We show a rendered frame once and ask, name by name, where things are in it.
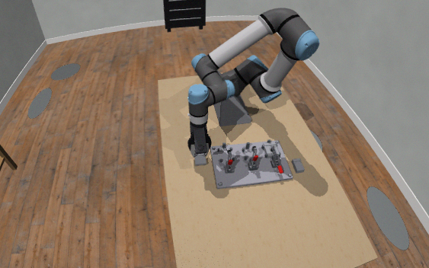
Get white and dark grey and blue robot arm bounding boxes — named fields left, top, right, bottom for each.
left=187, top=8, right=319, bottom=125

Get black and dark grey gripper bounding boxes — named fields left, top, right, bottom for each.
left=187, top=121, right=212, bottom=157

